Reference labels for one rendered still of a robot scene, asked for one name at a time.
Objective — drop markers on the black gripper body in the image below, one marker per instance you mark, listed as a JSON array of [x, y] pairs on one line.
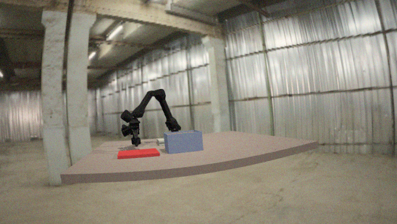
[[134, 123]]

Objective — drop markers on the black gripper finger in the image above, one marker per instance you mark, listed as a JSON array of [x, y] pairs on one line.
[[135, 131], [136, 141]]

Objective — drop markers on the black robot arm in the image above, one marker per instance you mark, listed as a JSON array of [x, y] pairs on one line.
[[138, 112]]

